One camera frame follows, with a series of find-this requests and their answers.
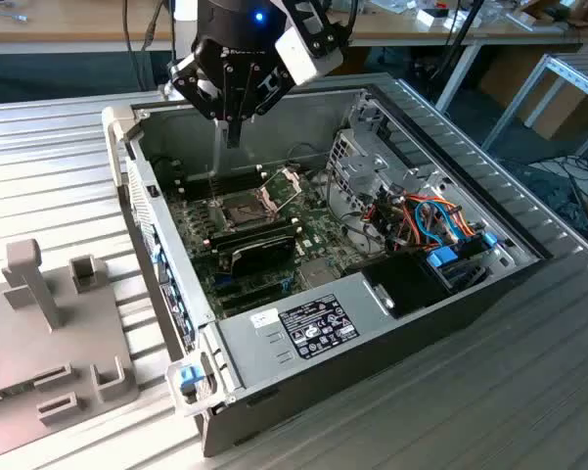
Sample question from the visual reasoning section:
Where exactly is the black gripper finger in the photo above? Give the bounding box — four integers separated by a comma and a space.
168, 52, 241, 150
236, 62, 300, 150

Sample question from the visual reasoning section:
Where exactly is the metal locking lever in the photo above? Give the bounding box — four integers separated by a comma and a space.
207, 165, 222, 205

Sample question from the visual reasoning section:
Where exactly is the CPU socket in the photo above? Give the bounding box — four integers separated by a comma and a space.
217, 193, 278, 234

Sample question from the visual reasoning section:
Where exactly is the silver disk bay cage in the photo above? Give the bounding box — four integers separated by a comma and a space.
325, 127, 454, 219

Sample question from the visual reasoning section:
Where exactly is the installed RAM stick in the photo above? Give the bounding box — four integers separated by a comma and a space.
205, 222, 300, 249

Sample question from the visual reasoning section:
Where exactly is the wooden desk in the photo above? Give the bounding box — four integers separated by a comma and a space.
344, 0, 588, 115
0, 0, 200, 55

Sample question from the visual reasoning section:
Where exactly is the green motherboard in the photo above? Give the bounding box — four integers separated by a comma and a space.
163, 164, 388, 320

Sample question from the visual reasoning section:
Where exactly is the black graphics card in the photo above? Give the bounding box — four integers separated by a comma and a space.
214, 228, 297, 279

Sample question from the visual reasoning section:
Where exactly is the silver chipset heatsink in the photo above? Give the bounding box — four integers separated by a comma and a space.
300, 258, 338, 290

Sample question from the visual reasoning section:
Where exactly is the small white box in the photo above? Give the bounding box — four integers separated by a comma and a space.
415, 8, 447, 28

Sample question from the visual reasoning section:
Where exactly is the small white sticker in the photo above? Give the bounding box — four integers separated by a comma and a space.
249, 307, 281, 331

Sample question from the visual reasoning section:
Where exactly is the black pole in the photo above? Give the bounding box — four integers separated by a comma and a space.
418, 0, 486, 84

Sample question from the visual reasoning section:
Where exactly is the black rating label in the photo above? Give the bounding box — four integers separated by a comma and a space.
278, 293, 361, 361

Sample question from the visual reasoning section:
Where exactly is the silver power supply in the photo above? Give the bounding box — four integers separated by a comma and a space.
213, 271, 398, 394

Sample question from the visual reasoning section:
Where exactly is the large brown cardboard panel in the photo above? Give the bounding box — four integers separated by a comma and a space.
477, 46, 588, 141

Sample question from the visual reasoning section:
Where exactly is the open black PC case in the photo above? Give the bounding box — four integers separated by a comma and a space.
101, 81, 555, 459

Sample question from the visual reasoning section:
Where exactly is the blue case latch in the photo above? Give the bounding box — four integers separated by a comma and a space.
174, 364, 203, 394

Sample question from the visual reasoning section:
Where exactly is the grey parts rack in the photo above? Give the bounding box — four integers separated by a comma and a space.
0, 238, 141, 464

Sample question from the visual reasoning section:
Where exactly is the green RAM stick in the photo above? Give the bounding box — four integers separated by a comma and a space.
0, 380, 36, 407

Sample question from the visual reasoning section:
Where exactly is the hanging grey cable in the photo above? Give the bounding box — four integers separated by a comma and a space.
139, 0, 170, 94

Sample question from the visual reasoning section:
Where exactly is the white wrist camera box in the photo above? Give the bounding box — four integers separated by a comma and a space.
273, 0, 352, 87

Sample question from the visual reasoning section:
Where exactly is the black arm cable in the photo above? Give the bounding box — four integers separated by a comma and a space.
344, 0, 362, 45

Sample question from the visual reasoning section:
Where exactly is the blue wire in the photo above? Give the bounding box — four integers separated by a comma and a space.
414, 198, 461, 246

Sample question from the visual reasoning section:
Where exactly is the orange wire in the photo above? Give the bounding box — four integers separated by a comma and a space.
401, 193, 480, 244

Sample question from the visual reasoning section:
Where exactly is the aluminium frame shelf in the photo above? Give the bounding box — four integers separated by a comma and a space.
481, 51, 588, 159

